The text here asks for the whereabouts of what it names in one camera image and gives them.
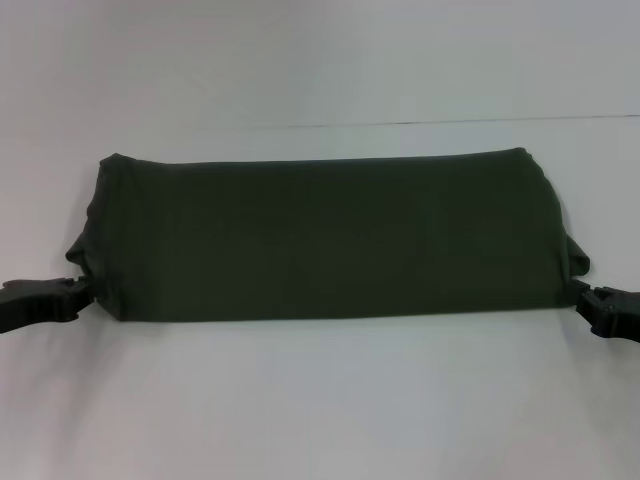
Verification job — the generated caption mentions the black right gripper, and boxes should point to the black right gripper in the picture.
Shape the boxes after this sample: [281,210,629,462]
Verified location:
[569,278,640,346]

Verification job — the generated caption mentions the dark green FREE! t-shirt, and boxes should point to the dark green FREE! t-shirt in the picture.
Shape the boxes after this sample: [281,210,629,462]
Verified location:
[64,146,594,324]

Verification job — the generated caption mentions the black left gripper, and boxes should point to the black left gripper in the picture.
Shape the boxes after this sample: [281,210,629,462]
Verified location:
[0,277,95,336]

